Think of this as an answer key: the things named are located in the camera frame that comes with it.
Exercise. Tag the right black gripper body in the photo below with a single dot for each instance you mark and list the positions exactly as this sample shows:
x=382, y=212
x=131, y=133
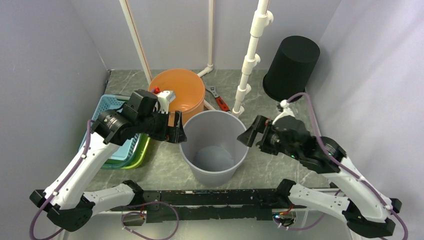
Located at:
x=271, y=144

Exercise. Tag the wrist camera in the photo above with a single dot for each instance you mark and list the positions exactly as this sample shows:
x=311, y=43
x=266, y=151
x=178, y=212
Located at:
x=165, y=98
x=284, y=111

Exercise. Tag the orange plastic bucket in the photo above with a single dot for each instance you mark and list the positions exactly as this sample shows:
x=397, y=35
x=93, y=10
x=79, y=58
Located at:
x=189, y=90

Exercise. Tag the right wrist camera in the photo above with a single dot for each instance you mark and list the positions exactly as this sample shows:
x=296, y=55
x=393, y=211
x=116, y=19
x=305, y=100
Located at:
x=284, y=111

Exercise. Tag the red handled adjustable wrench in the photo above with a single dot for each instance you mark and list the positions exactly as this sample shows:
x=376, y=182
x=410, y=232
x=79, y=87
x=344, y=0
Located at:
x=221, y=103

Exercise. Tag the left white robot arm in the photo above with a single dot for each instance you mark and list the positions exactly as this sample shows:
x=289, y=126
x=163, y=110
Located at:
x=66, y=201

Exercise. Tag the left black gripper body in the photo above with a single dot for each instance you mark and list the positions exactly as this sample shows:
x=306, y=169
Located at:
x=155, y=125

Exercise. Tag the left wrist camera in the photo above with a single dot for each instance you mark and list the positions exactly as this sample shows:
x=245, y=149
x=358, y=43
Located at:
x=165, y=98

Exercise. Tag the white PVC pipe frame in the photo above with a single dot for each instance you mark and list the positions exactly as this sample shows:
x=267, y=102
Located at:
x=261, y=19

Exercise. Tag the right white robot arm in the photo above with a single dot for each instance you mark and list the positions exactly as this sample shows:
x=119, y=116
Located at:
x=365, y=212

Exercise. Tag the black plastic bucket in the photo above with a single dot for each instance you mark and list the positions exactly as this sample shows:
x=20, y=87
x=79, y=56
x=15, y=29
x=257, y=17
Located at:
x=291, y=68

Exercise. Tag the green plastic tray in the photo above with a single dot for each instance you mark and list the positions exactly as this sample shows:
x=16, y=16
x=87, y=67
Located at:
x=132, y=153

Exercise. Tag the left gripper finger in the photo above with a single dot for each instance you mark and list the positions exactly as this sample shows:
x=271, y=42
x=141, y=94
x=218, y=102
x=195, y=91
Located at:
x=180, y=135
x=171, y=133

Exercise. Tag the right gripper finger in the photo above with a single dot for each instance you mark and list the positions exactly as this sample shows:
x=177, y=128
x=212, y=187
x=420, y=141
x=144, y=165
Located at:
x=258, y=126
x=247, y=138

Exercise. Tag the grey plastic bucket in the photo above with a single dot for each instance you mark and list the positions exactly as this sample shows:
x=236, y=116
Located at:
x=212, y=150

